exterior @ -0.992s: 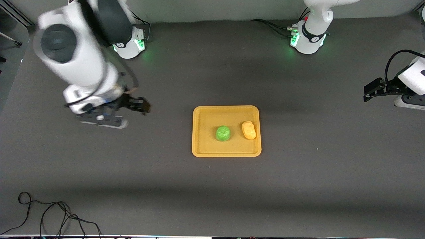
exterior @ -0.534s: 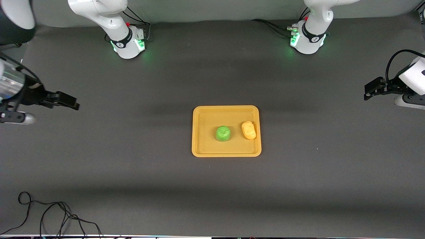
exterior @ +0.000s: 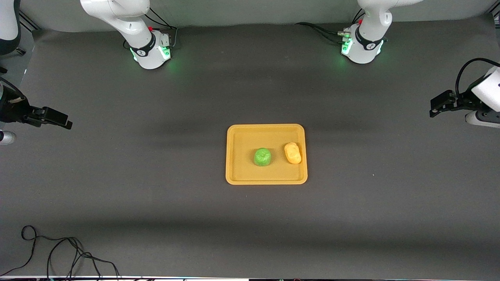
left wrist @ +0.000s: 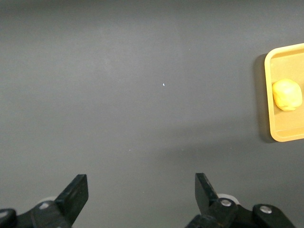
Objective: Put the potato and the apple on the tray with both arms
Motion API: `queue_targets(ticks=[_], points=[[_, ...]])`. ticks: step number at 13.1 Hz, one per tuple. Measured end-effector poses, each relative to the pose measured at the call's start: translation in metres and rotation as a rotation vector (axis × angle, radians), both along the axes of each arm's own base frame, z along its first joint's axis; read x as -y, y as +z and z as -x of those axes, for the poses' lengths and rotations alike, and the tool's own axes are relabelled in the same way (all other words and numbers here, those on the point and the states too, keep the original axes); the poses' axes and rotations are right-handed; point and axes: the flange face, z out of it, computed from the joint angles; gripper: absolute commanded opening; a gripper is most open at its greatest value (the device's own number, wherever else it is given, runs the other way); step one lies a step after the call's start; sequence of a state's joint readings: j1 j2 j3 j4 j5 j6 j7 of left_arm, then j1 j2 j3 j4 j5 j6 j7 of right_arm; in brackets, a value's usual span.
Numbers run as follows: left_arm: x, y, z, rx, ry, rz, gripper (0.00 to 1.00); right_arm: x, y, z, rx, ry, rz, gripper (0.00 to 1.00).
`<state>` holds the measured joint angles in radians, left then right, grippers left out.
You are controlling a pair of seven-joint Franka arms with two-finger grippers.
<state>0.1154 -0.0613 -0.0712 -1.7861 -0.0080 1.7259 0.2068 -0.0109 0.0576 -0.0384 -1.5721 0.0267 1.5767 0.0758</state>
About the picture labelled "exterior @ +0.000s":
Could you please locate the yellow potato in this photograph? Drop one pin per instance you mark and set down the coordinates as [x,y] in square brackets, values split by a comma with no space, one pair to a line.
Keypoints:
[292,153]

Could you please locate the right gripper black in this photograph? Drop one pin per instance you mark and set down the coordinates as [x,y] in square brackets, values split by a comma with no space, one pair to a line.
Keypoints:
[12,109]

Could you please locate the yellow plastic tray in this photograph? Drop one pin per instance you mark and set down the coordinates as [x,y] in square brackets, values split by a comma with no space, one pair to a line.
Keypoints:
[242,156]

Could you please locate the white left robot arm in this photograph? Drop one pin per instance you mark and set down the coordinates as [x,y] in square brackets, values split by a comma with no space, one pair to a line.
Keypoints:
[369,37]

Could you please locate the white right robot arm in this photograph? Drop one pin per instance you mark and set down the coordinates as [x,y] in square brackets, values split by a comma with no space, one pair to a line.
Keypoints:
[133,27]

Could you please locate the aluminium frame rail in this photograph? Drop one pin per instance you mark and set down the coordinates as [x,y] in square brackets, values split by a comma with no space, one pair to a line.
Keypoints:
[30,21]

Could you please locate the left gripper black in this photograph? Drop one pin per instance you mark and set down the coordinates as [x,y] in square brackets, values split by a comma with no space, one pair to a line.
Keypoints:
[463,100]

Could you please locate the green apple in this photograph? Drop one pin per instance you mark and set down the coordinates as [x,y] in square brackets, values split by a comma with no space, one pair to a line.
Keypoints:
[263,157]

